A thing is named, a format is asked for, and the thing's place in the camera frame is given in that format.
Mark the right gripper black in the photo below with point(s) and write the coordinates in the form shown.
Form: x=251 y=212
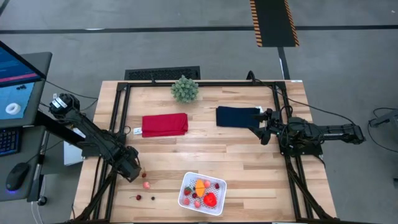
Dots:
x=273 y=123

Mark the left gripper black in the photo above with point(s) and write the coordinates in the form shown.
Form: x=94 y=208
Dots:
x=131 y=170

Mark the red toy cherry with stem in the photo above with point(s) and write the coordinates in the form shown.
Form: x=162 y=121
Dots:
x=144 y=175
x=138 y=197

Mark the red toy strawberry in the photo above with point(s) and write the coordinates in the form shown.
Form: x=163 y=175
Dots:
x=187 y=190

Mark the orange toy mango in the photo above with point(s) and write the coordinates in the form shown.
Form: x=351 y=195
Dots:
x=200 y=187

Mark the large red toy pepper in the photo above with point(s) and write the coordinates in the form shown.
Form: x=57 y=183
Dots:
x=210 y=199

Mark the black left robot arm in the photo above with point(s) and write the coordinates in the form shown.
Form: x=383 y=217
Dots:
x=93 y=137

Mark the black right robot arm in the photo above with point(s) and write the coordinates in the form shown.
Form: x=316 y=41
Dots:
x=335 y=130

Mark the folded navy blue cloth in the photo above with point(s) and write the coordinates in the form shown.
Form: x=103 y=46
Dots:
x=236 y=116

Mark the white table sticker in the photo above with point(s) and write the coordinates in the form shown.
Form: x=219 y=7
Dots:
x=297 y=81

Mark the folded red cloth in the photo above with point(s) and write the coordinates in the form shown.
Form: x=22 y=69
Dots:
x=164 y=124

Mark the white perforated plastic basket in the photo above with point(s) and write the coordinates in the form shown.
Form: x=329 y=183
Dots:
x=219 y=199

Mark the green succulent in grey pot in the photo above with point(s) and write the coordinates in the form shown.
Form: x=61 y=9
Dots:
x=184 y=89

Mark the black round plug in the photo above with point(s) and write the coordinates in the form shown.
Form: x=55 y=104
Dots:
x=42 y=200

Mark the black floor grille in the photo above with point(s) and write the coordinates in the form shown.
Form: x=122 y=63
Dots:
x=161 y=74

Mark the black hazard-striped floor mat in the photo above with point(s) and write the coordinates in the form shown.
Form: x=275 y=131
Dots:
x=273 y=21

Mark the black computer mouse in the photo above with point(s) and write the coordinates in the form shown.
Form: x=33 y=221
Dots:
x=17 y=175

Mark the grey floor device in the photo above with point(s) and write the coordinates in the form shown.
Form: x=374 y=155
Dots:
x=385 y=118

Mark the black keyboard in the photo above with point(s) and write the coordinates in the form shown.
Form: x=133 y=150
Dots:
x=9 y=140

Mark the large computer monitor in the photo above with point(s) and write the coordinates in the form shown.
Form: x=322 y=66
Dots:
x=15 y=93

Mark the dark grey desk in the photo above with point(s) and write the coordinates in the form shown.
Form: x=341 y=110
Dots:
x=40 y=62

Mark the black aluminium table frame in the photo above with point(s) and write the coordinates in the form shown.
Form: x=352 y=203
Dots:
x=217 y=84

